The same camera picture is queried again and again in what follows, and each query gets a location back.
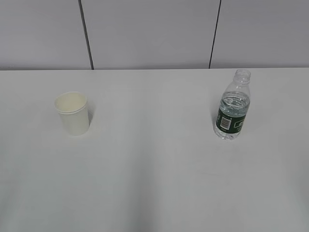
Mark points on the white paper cup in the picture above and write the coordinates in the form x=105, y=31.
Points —
x=73, y=111

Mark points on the clear water bottle green label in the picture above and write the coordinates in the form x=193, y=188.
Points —
x=234, y=105

